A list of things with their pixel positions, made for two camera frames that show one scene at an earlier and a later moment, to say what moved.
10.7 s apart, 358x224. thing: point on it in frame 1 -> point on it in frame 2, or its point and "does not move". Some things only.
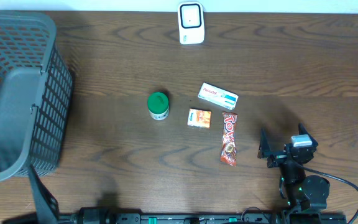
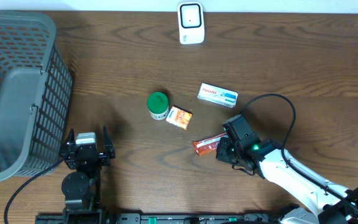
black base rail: (231, 218) does not move
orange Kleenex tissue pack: (199, 118) -> (179, 117)
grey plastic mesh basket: (27, 89) does not move
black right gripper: (278, 157) -> (220, 151)
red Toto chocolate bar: (229, 152) -> (202, 145)
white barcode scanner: (191, 22) does not move
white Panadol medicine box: (217, 96) does not move
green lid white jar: (158, 103) does not move
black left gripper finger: (47, 208) -> (85, 157)
